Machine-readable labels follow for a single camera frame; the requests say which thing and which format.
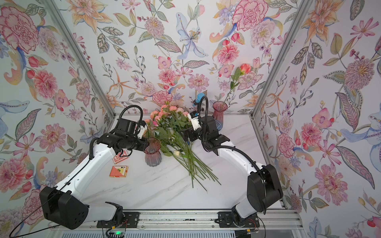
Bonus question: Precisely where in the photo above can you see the blue microphone on black stand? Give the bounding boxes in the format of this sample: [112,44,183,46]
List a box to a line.
[192,93,205,107]

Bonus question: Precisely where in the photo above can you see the red glass vase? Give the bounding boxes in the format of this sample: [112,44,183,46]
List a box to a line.
[212,101,228,131]

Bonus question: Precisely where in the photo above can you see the red playing card box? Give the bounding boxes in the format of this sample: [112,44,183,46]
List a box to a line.
[113,150,129,165]

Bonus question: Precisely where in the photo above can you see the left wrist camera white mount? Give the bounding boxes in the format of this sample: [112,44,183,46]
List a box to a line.
[137,125,148,139]

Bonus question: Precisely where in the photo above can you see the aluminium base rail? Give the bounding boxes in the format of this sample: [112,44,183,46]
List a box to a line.
[48,209,307,238]

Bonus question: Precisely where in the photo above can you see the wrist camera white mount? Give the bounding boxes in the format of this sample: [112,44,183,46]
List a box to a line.
[137,125,148,139]
[188,111,201,131]

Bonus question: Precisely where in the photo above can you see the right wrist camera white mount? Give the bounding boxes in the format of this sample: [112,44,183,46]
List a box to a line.
[188,111,201,131]

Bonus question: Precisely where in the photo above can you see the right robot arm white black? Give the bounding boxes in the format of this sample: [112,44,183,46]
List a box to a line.
[182,113,283,226]

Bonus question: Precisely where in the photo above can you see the smoky pink glass vase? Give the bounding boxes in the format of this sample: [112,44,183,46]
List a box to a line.
[144,137,162,167]

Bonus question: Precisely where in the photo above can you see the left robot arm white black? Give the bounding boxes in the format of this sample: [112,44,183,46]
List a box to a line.
[39,119,148,230]

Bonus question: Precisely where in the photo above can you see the orange red card box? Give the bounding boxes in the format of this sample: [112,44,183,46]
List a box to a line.
[109,166,129,178]

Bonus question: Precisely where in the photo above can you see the single red pink rose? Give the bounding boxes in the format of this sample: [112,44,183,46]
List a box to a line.
[224,63,252,103]

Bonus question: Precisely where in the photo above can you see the pink flower bouquet green stems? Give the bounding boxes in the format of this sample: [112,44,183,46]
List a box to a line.
[144,105,219,184]

